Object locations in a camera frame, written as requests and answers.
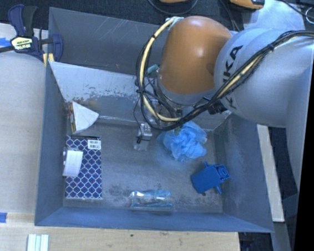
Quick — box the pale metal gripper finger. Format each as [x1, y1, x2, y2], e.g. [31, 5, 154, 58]
[142, 124, 154, 152]
[133, 122, 148, 152]

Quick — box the blue mesh bath sponge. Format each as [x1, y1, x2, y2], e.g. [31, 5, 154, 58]
[155, 117, 211, 165]

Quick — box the grey metal bin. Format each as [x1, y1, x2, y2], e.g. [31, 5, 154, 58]
[26, 7, 296, 251]

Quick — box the white wedge-shaped box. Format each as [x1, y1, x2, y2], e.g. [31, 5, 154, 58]
[66, 101, 101, 137]

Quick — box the blue patterned flat box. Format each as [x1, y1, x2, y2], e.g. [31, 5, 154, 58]
[59, 133, 110, 202]

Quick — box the clear packet with blue tools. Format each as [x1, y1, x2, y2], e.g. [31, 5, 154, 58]
[128, 186, 176, 216]

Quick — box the blue plastic flat part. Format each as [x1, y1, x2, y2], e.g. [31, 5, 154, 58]
[189, 160, 232, 198]

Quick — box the white roll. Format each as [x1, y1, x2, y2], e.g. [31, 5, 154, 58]
[60, 148, 85, 180]

